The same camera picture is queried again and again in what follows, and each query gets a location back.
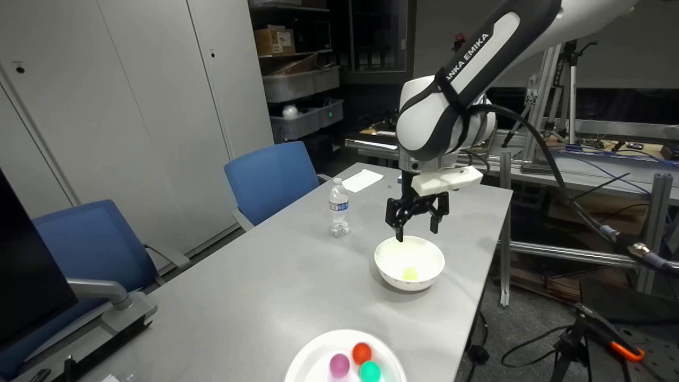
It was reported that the cardboard box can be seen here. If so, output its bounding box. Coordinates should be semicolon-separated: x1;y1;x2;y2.
252;23;298;58

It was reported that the blue office chair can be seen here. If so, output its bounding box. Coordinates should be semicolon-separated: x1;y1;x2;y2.
0;197;193;382
222;139;333;234

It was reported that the black floor cable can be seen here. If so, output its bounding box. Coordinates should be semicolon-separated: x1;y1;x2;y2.
458;311;578;382

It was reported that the grey storage bin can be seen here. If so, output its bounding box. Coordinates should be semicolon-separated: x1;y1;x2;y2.
269;98;348;144
261;64;344;106

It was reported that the black perforated breadboard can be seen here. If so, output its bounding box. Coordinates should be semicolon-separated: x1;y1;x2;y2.
579;278;679;382

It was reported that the white plate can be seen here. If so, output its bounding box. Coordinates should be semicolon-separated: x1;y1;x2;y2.
283;328;410;382

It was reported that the clear plastic water bottle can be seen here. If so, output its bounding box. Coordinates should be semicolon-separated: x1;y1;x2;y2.
328;176;355;240

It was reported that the white bowl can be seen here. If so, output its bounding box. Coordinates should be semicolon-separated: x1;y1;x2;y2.
371;234;448;296

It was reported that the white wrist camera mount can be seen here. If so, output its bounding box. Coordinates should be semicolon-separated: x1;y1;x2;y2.
410;163;486;200

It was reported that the purple ball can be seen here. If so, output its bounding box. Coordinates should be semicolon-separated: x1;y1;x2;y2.
330;353;355;377

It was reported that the grey monitor stand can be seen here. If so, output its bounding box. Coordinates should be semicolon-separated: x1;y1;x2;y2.
13;276;159;382

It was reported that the orange black spring clamp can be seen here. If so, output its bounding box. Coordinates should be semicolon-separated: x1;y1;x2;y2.
576;303;648;365

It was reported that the black monitor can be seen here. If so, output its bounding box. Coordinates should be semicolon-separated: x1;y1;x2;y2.
0;168;80;351

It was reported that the orange ball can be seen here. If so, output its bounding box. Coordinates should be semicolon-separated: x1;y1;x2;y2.
350;342;375;368

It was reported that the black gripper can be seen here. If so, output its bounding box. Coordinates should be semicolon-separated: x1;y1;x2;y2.
385;150;454;244

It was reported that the white paper sheet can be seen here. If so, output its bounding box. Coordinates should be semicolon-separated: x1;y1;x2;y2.
340;168;386;196

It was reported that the white cabinet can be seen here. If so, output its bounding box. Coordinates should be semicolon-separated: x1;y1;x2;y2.
0;0;276;265

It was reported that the dark shelf unit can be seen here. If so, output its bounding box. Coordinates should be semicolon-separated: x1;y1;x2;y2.
246;0;350;147

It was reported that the aluminium extrusion frame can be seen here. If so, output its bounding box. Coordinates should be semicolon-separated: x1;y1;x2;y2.
486;40;679;309

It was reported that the green ball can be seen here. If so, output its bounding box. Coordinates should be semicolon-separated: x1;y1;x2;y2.
357;359;385;382

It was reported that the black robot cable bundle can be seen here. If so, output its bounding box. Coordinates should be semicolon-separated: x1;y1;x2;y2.
462;98;679;276

